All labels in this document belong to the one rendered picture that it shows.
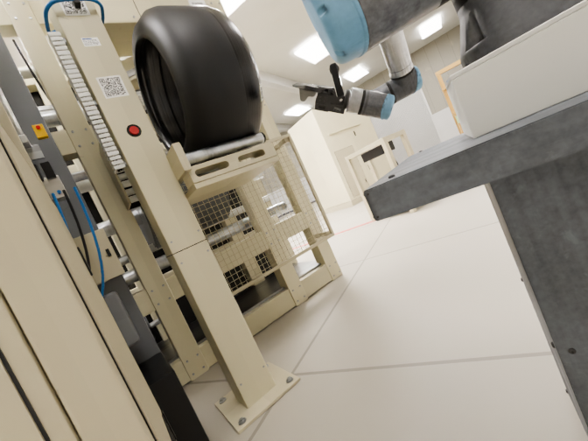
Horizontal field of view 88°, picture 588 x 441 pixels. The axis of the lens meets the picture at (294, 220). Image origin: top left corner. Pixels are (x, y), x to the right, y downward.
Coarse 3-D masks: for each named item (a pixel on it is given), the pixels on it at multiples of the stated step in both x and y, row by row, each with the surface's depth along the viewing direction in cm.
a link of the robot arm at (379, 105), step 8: (368, 96) 109; (376, 96) 109; (384, 96) 110; (392, 96) 110; (360, 104) 110; (368, 104) 110; (376, 104) 110; (384, 104) 109; (392, 104) 109; (360, 112) 112; (368, 112) 112; (376, 112) 111; (384, 112) 111
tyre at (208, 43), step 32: (160, 32) 98; (192, 32) 98; (224, 32) 104; (160, 64) 137; (192, 64) 97; (224, 64) 103; (160, 96) 144; (192, 96) 101; (224, 96) 104; (256, 96) 113; (160, 128) 137; (192, 128) 107; (224, 128) 110; (256, 128) 121
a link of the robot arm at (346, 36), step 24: (312, 0) 43; (336, 0) 42; (360, 0) 42; (384, 0) 42; (408, 0) 42; (432, 0) 43; (336, 24) 44; (360, 24) 44; (384, 24) 45; (408, 24) 47; (336, 48) 47; (360, 48) 48
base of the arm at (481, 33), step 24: (456, 0) 45; (480, 0) 41; (504, 0) 38; (528, 0) 37; (552, 0) 35; (576, 0) 35; (480, 24) 41; (504, 24) 39; (528, 24) 37; (480, 48) 42
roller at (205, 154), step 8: (248, 136) 118; (256, 136) 120; (264, 136) 122; (216, 144) 111; (224, 144) 112; (232, 144) 114; (240, 144) 115; (248, 144) 118; (256, 144) 121; (192, 152) 106; (200, 152) 107; (208, 152) 108; (216, 152) 110; (224, 152) 112; (232, 152) 115; (192, 160) 105; (200, 160) 107
